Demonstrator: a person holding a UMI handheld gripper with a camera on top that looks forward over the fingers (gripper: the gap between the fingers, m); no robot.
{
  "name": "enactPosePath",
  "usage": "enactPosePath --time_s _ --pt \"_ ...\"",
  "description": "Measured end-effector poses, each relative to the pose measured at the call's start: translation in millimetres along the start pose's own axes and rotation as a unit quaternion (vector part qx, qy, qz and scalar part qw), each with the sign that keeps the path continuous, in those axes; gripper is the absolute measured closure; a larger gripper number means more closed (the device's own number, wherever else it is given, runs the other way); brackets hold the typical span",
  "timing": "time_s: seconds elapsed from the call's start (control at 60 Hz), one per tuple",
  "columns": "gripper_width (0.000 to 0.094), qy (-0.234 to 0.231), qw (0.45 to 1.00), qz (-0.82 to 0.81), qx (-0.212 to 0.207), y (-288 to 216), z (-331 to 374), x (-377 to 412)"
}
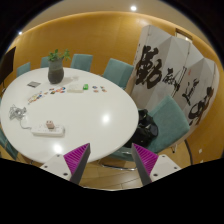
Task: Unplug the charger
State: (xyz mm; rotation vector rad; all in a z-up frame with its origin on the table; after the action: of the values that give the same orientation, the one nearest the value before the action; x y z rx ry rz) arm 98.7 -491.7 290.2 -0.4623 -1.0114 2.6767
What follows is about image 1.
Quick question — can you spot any teal chair back middle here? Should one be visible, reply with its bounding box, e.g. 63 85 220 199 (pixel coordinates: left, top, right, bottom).
71 54 93 72

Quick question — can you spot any dark ceramic plant pot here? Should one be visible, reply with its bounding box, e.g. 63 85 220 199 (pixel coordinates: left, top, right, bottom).
48 59 64 84

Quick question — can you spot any white power strip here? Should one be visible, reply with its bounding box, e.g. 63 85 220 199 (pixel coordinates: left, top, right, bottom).
31 124 65 137

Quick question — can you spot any coiled white cable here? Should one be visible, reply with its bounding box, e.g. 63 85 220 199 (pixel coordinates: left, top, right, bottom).
7 104 28 122

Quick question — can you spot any green plant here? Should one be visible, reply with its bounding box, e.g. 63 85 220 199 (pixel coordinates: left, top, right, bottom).
48 49 71 62

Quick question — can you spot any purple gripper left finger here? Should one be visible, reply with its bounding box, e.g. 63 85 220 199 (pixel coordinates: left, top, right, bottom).
41 143 90 184

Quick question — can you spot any calligraphy folding screen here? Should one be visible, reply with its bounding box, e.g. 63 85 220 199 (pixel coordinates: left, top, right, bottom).
131 25 219 130

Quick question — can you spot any teal chair far left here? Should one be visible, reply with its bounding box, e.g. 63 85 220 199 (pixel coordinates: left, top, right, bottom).
17 62 31 76

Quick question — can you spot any green small object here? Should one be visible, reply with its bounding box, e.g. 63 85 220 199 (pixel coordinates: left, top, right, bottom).
83 84 89 90

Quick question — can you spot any colourful stickers row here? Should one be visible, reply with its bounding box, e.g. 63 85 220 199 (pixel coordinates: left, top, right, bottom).
27 87 66 105

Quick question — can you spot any teal chair back right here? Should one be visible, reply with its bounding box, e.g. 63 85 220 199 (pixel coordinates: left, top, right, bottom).
103 58 134 89

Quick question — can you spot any round white table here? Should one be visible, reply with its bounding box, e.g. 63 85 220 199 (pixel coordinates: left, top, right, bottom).
1 68 138 163

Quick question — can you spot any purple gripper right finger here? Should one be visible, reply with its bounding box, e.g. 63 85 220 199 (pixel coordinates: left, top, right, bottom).
131 144 180 185

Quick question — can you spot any small grey square card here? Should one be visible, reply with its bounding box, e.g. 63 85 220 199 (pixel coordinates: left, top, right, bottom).
27 81 41 88

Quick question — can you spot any black bag on chair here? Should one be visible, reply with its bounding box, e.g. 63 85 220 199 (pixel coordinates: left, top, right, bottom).
125 109 158 148

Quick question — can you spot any small pink charger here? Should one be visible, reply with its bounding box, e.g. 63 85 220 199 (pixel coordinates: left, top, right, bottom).
46 120 55 129

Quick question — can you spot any teal chair front left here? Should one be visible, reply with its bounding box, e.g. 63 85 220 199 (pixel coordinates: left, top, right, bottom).
0 128 18 159

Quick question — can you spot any teal chair back left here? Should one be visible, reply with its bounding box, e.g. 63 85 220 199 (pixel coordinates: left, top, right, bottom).
40 56 49 68

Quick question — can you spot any dark wall screen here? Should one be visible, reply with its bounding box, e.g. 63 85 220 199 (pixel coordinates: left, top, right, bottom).
0 48 16 84

